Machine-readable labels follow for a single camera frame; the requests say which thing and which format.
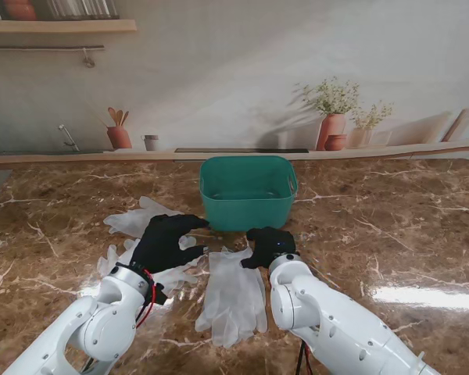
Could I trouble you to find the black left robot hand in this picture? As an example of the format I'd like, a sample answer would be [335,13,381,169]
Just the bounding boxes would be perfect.
[131,213,211,274]

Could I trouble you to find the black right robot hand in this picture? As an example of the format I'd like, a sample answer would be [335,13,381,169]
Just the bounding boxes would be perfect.
[240,226,297,270]

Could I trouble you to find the teal plastic basket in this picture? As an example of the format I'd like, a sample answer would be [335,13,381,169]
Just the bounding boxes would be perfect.
[199,155,299,232]

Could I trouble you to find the terracotta utensil pot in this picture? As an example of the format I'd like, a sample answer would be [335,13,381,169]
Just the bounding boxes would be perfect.
[106,125,133,150]

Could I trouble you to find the chrome faucet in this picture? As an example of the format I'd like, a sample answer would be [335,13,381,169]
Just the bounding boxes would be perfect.
[58,124,81,152]

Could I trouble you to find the small dried flower bouquet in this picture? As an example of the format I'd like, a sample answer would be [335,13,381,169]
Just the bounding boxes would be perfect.
[351,102,395,130]

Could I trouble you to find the pale wooden cutting board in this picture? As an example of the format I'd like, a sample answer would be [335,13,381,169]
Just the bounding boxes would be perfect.
[442,102,469,142]

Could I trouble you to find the row of glass jars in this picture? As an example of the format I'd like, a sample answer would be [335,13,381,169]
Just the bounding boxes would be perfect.
[46,0,120,20]

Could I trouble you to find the terracotta jar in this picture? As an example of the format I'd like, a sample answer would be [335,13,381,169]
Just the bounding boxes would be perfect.
[3,0,38,21]

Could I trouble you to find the red black left arm cables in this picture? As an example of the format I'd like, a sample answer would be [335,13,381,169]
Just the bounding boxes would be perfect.
[81,269,157,370]

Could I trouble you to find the red black arm cables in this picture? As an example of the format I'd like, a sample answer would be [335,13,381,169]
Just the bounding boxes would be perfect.
[295,343,317,375]
[81,269,157,370]

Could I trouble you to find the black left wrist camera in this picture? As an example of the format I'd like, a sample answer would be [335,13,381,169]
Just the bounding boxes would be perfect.
[150,283,168,306]

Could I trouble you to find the red black right arm cables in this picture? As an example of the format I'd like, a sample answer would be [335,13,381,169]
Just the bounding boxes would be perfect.
[295,343,317,375]

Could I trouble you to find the metal wall rail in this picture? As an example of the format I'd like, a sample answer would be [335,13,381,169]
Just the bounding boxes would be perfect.
[0,45,105,51]

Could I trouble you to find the wooden wall shelf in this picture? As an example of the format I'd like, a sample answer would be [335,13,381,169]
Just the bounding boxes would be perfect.
[0,18,137,34]

